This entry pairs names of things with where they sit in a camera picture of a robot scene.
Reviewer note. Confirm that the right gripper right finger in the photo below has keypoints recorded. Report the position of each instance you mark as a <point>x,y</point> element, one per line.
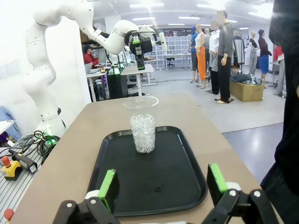
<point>217,182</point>

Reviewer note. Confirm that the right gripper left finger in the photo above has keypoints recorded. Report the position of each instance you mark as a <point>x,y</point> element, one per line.
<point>106,189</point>

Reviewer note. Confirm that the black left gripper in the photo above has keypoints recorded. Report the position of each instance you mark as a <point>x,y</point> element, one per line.
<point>140,44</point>

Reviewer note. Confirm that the tall clear ice cup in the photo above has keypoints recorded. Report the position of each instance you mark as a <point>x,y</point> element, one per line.
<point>143,130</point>

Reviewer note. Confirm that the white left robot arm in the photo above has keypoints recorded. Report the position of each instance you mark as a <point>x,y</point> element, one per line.
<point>39,77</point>

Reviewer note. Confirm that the white work desk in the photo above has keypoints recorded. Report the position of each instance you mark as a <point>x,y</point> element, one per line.
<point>137,70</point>

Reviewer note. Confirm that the black office chair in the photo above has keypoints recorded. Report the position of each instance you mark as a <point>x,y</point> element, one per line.
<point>171,61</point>

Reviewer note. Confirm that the black computer tower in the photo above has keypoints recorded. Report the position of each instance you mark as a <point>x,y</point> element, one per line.
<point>117,85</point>

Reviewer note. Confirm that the black serving tray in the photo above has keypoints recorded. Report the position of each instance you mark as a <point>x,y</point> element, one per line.
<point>151,177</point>

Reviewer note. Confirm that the seated person red jacket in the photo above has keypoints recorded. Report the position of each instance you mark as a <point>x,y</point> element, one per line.
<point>88,58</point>

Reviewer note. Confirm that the mannequin blue outfit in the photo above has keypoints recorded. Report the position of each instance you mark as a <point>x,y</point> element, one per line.
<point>193,51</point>

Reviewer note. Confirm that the mannequin orange trousers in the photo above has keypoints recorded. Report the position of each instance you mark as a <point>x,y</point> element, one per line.
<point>201,56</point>

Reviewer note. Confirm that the mannequin white shirt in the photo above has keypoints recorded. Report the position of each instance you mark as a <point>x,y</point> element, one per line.
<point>213,58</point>

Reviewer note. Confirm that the mannequin grey shirt black trousers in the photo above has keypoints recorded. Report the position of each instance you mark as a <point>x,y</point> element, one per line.
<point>224,58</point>

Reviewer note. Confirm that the black handheld device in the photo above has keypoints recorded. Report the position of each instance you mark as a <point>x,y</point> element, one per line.
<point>24,161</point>

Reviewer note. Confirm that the person in black sweater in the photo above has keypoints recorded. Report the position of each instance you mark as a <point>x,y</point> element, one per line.
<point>287,116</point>

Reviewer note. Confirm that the yellow emergency stop box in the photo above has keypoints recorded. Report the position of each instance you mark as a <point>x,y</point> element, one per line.
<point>11,169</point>

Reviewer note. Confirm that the cardboard box with clothes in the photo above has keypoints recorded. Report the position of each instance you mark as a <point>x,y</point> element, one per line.
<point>246,89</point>

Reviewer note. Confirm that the red push button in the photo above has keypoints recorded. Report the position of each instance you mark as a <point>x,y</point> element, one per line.
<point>9,214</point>

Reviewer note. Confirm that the mannequin black top grey trousers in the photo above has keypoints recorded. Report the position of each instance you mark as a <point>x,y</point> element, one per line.
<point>253,51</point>

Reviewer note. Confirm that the blue garment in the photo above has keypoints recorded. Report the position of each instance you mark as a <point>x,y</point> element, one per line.
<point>8,121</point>

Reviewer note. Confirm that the mannequin maroon top blue skirt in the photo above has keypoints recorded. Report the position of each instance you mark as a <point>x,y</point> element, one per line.
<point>264,56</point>

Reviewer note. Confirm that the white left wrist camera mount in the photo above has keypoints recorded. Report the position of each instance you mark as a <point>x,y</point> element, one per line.
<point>162,42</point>

